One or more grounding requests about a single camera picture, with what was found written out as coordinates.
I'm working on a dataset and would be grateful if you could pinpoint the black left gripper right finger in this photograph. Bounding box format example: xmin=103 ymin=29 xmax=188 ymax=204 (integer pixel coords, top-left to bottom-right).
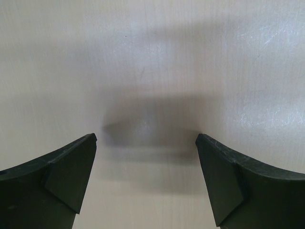
xmin=195 ymin=134 xmax=305 ymax=227

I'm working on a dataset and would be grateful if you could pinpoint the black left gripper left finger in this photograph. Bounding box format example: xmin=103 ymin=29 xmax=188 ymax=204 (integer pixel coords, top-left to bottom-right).
xmin=0 ymin=133 xmax=97 ymax=214

